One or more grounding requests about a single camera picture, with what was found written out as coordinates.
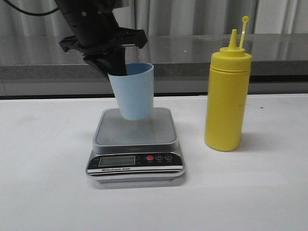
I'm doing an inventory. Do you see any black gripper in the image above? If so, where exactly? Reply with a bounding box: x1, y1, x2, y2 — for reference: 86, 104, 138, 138
55, 0, 147, 79

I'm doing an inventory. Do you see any light blue plastic cup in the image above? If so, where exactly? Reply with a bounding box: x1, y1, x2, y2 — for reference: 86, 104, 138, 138
108, 63, 154, 120

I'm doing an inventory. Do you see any yellow squeeze bottle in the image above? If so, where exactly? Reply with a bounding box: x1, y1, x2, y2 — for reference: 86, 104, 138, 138
205, 16, 252, 152

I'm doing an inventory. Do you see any silver electronic kitchen scale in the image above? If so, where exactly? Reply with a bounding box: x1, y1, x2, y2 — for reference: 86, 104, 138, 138
86, 108, 186, 183

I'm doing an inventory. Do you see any grey curtain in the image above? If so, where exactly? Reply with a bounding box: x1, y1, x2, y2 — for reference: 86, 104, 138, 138
0, 0, 308, 37

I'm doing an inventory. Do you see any grey stone counter ledge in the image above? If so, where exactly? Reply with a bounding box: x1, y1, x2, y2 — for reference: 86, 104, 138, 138
0, 34, 308, 82

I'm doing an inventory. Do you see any black cable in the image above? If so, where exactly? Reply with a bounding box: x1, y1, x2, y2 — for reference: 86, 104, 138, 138
1, 0, 60, 15

